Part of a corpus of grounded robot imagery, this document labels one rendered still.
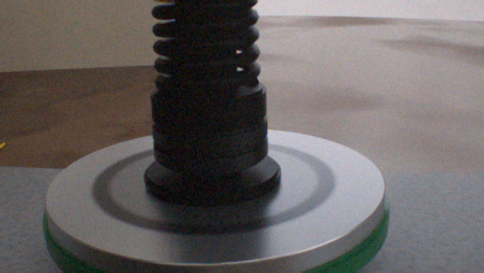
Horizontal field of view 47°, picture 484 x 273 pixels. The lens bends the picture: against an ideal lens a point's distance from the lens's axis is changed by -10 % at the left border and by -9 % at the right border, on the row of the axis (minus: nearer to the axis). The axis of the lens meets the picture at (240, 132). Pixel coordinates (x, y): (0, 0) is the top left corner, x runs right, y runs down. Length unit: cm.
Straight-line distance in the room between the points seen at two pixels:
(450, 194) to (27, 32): 539
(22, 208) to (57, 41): 513
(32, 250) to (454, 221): 31
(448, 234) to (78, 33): 520
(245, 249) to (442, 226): 20
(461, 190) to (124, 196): 29
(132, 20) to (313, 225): 506
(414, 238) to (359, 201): 10
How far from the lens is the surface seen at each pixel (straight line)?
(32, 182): 56
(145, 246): 30
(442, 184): 52
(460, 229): 45
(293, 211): 33
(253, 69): 34
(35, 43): 572
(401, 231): 44
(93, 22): 546
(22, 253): 43
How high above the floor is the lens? 100
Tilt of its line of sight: 17 degrees down
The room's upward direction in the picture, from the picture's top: 2 degrees counter-clockwise
